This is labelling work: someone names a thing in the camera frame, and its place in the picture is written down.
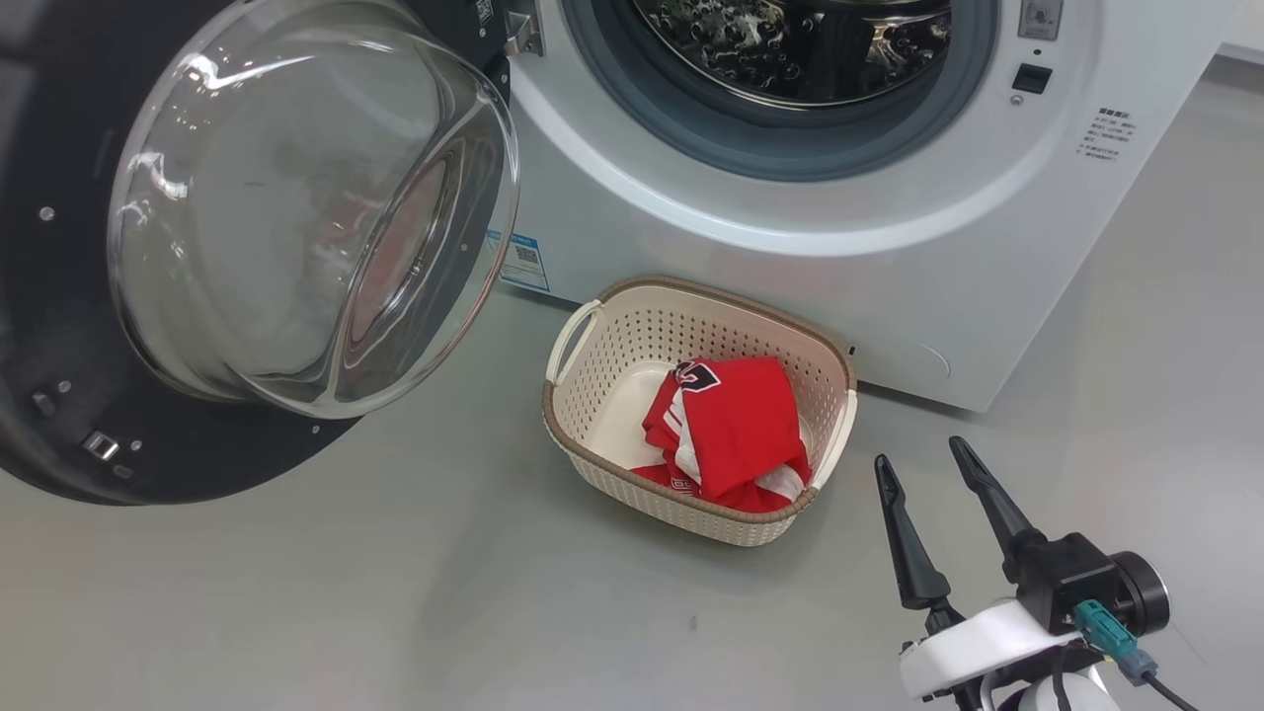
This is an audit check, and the black round glass washer door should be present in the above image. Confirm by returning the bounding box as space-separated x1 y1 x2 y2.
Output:
0 0 522 508

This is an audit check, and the black right camera cable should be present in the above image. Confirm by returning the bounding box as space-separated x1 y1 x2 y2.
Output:
1144 671 1204 711

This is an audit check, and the small text sticker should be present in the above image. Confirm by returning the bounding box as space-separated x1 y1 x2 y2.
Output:
1082 106 1138 165

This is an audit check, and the steel washer drum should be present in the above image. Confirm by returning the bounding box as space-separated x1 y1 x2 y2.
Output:
632 0 955 109

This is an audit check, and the white front-load washing machine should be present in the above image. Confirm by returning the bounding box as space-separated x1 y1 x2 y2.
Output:
405 0 1247 415

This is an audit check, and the teal right camera connector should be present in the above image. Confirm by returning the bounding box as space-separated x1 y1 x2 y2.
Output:
1072 598 1159 686

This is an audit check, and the grey rubber door gasket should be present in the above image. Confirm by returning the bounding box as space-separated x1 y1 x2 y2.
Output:
560 0 1001 185

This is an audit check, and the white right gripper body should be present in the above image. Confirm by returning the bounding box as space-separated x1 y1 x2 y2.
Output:
899 597 1083 703

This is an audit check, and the red garment with black print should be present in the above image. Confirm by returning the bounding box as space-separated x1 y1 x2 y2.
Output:
641 356 813 501

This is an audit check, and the blue energy label sticker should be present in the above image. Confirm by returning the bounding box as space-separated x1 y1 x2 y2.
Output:
485 229 551 294

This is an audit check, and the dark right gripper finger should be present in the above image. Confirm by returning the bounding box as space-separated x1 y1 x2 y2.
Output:
873 454 965 636
948 436 1048 585

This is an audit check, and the cream perforated laundry basket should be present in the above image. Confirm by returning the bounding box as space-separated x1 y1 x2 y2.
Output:
541 275 859 548

